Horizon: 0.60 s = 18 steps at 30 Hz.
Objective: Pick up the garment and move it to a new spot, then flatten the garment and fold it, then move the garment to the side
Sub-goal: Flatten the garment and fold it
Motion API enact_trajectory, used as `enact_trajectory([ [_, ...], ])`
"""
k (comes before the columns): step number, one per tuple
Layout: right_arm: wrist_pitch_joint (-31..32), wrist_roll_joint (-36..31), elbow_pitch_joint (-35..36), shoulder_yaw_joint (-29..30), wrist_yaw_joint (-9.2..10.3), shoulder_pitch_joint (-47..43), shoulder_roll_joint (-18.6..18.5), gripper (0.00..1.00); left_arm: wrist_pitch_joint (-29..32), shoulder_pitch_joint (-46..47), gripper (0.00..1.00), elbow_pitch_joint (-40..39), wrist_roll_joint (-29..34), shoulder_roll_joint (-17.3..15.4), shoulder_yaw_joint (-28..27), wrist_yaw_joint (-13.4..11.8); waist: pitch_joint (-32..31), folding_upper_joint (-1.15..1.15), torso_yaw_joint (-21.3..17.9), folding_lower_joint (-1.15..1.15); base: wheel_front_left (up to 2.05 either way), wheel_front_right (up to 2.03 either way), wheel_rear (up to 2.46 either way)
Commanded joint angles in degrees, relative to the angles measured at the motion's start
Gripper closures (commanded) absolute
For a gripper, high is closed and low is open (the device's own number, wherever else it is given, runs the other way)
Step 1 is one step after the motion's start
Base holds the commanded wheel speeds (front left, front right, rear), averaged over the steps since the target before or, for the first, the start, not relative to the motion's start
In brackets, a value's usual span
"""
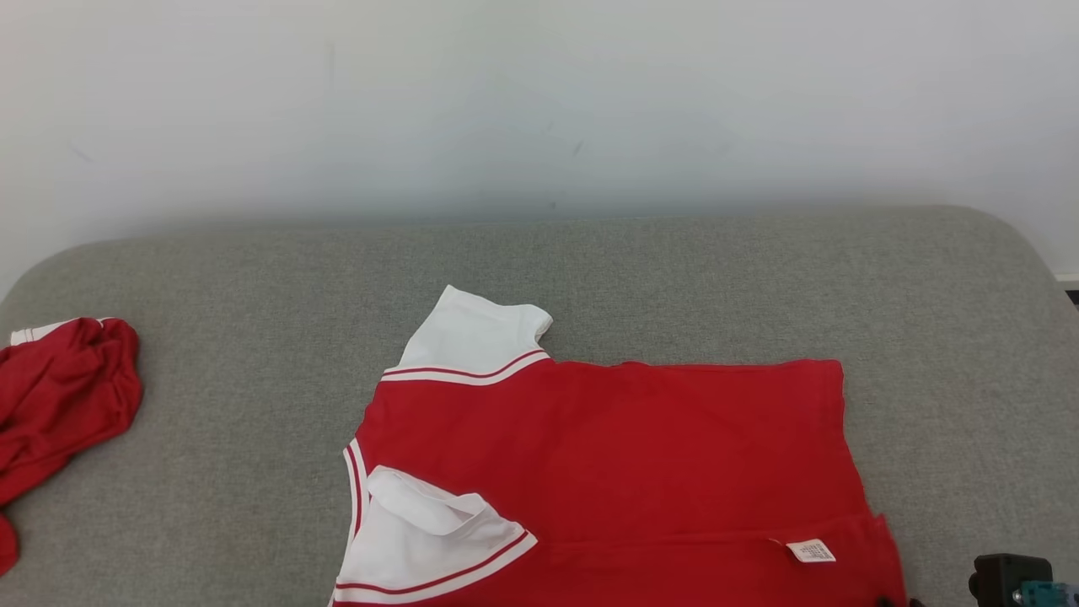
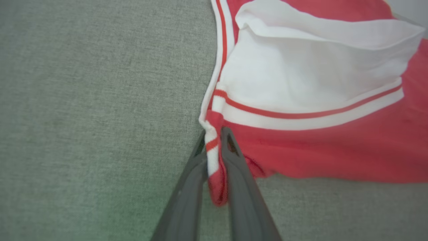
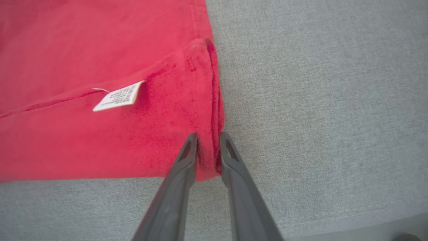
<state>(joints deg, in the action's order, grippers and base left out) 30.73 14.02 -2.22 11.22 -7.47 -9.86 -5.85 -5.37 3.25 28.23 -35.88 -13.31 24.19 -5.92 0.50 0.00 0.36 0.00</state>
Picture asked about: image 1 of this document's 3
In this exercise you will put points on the red shorts with white trim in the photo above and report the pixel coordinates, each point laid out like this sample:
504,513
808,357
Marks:
67,388

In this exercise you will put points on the red jersey with white sleeves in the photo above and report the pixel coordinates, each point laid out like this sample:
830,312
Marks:
632,455

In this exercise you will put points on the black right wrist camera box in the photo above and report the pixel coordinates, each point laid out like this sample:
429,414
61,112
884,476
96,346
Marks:
1007,577

